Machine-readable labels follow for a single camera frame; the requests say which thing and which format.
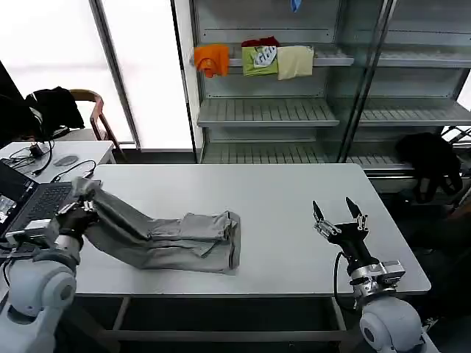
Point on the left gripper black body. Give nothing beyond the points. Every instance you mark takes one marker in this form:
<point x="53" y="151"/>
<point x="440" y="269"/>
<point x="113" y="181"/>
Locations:
<point x="75" y="222"/>

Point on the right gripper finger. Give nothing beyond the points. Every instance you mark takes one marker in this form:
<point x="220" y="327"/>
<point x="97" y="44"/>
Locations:
<point x="353" y="211"/>
<point x="318" y="215"/>

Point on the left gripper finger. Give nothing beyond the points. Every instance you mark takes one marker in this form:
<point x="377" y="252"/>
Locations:
<point x="89" y="206"/>
<point x="68" y="209"/>

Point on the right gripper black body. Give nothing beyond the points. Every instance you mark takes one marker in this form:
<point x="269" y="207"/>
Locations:
<point x="351" y="242"/>

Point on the grey printed t-shirt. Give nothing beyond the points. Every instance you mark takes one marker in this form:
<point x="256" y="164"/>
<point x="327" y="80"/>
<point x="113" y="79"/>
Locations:
<point x="176" y="242"/>

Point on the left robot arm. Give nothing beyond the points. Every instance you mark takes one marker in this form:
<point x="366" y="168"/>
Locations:
<point x="37" y="279"/>

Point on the dark grey laptop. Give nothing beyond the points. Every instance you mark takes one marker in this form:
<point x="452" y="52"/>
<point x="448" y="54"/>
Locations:
<point x="40" y="200"/>

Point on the white work table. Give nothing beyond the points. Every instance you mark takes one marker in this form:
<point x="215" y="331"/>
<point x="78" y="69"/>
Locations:
<point x="294" y="184"/>

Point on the grey oval mouse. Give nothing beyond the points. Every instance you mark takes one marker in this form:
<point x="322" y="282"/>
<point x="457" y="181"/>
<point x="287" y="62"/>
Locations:
<point x="66" y="161"/>

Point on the small white side table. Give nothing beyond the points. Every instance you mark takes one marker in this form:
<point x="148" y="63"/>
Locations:
<point x="99" y="150"/>

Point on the silver foil packet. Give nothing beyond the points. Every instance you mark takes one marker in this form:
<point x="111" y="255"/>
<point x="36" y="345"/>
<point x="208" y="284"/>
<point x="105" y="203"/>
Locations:
<point x="5" y="207"/>

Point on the black power adapter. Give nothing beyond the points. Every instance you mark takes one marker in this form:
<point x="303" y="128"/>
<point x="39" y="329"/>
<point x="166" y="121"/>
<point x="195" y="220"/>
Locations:
<point x="37" y="150"/>

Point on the wooden chair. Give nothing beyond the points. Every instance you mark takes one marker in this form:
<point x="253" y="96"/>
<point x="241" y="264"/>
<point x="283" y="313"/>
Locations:
<point x="99" y="117"/>

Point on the black jacket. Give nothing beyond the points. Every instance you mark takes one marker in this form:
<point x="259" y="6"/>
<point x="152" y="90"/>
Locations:
<point x="55" y="108"/>

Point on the person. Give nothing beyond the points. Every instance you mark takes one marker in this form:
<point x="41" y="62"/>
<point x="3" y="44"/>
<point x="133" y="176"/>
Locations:
<point x="461" y="211"/>

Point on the person's white shoe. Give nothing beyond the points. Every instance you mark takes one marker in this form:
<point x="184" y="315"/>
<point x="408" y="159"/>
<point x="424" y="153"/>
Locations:
<point x="431" y="323"/>

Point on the black monitor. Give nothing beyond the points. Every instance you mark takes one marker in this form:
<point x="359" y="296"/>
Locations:
<point x="9" y="110"/>

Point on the metal shelf rack with clothes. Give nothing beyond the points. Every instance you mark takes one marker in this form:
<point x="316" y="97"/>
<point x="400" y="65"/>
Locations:
<point x="268" y="110"/>

